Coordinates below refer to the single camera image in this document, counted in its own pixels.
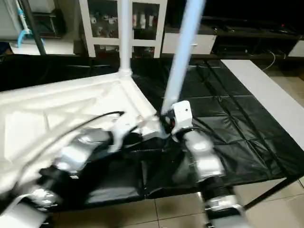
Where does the white plastic table top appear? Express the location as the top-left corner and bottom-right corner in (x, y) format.
(0, 71), (164, 195)

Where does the black work mat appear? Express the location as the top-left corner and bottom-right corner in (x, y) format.
(0, 52), (304, 209)

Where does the white drawer unit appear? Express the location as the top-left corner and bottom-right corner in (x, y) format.
(161, 32), (217, 55)

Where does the white flat board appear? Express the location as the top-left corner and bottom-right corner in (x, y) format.
(221, 59), (304, 141)

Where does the white glass door cabinet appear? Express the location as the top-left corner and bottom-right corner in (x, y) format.
(78, 0), (168, 58)

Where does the dark low media cabinet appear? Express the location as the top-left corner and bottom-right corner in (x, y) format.
(211, 17), (304, 57)

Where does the grey vertical metal pole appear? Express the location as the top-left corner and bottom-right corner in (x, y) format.
(21, 0), (47, 55)

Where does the light blue plastic object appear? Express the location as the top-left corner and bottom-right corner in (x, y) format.
(17, 0), (35, 47)

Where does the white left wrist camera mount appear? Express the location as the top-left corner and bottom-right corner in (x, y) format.
(108, 114), (145, 153)

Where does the black metal frame leg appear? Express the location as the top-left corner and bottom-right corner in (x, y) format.
(243, 177), (304, 210)

